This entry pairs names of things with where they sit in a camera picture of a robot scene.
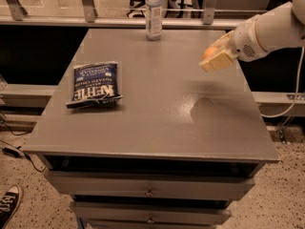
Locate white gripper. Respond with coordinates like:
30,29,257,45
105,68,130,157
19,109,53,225
199,14,269,73

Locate orange fruit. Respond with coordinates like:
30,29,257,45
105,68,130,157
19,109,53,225
202,47,217,60

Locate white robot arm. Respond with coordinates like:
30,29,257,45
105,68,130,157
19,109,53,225
199,0,305,72

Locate clear plastic water bottle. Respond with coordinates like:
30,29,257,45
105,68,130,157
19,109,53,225
145,0,163,40

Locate grey drawer cabinet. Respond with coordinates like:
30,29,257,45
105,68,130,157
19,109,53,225
25,29,278,229

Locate blue Kettle chips bag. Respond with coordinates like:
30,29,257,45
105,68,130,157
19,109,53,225
66,61,122,109

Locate upper grey drawer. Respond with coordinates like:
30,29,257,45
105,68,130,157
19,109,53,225
45,171,254,200

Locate grey drawer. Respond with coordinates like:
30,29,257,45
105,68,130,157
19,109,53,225
45,171,254,200
70,202,231,225

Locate lower grey drawer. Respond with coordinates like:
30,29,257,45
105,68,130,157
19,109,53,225
70,202,231,225

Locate metal window railing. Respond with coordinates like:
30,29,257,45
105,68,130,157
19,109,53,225
0,0,271,30

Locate black white sneaker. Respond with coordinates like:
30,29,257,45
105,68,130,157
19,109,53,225
0,185,23,229

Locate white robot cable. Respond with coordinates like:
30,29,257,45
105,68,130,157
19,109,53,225
260,45,305,119

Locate black floor cable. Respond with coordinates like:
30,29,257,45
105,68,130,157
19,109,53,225
0,121,47,174

